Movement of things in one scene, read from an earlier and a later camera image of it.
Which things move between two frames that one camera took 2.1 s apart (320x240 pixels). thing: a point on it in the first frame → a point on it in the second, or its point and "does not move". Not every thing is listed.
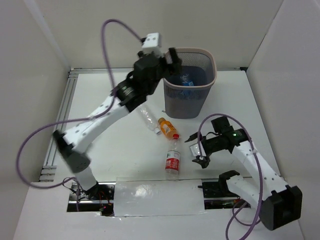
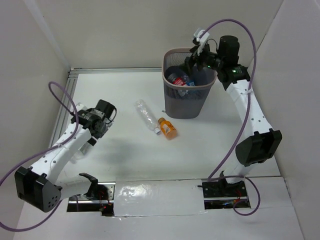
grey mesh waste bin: [187, 93] does not move
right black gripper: [204, 163] → [190, 62]
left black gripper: [164, 64] → [100, 127]
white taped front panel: [158, 197] does not move
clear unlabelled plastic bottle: [150, 120] does not move
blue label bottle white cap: [187, 94] does not move
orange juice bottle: [168, 129] does not move
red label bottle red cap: [172, 160] → [179, 81]
